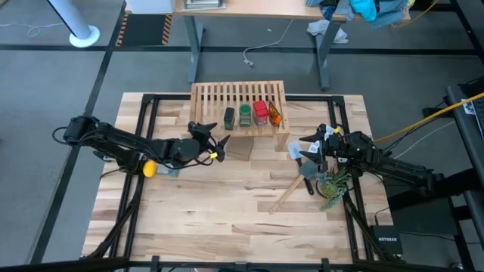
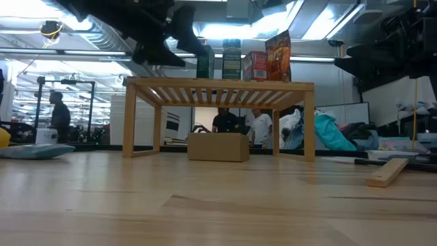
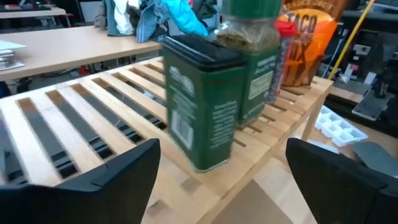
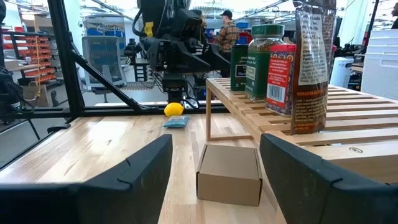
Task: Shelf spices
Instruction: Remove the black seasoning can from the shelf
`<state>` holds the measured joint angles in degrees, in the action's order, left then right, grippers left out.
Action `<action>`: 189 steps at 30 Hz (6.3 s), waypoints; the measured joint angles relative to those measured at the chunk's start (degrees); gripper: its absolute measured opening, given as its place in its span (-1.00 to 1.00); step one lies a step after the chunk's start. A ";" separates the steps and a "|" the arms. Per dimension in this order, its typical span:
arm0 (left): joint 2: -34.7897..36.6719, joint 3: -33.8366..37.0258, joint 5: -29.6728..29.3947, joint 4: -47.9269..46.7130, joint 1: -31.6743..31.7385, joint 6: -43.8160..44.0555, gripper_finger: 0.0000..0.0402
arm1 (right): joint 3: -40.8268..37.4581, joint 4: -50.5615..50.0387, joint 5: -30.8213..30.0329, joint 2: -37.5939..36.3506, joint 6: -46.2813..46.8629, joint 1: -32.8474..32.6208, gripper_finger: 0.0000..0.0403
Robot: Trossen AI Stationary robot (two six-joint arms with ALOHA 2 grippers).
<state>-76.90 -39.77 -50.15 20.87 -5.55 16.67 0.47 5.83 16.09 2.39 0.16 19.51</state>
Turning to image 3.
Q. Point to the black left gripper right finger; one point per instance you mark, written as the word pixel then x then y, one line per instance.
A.
pixel 342 193

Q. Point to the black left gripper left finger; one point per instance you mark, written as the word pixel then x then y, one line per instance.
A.
pixel 77 202

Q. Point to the green black pepper tin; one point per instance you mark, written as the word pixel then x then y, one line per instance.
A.
pixel 202 118

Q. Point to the orange brown taco mix packet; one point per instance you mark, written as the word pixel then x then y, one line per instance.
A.
pixel 314 40

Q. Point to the glass herb jar green lid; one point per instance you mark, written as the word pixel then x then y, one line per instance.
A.
pixel 248 34

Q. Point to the wooden slatted shelf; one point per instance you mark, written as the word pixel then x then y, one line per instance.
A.
pixel 102 115

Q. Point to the white ice cube tray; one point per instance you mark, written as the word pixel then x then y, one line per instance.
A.
pixel 339 127

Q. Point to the yellow pole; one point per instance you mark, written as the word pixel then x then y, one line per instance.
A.
pixel 351 39

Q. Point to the beige office table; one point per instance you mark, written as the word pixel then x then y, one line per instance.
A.
pixel 68 46

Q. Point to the stack of grey papers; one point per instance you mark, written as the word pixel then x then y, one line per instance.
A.
pixel 7 57

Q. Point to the beige background table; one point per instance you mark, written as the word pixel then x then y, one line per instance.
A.
pixel 31 13

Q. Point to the pile of clothes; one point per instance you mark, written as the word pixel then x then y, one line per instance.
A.
pixel 149 15

